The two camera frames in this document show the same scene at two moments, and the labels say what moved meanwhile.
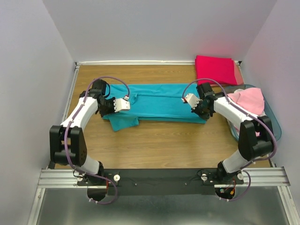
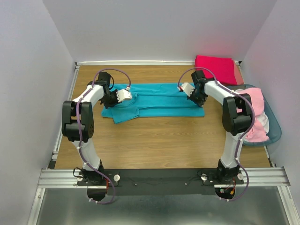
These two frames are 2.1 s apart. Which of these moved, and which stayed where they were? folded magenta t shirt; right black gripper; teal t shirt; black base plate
Moved: right black gripper; teal t shirt
Stayed: black base plate; folded magenta t shirt
